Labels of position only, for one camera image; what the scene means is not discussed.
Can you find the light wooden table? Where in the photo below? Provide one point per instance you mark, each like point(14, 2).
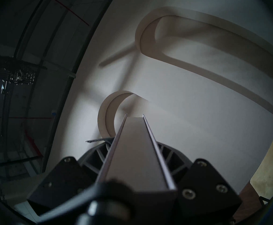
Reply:
point(270, 168)

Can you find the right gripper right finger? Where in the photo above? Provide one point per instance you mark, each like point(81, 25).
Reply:
point(206, 191)

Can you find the white Discontent book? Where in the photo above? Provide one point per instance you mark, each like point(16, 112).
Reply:
point(134, 161)

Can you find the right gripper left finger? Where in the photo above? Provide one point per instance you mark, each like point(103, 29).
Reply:
point(61, 187)

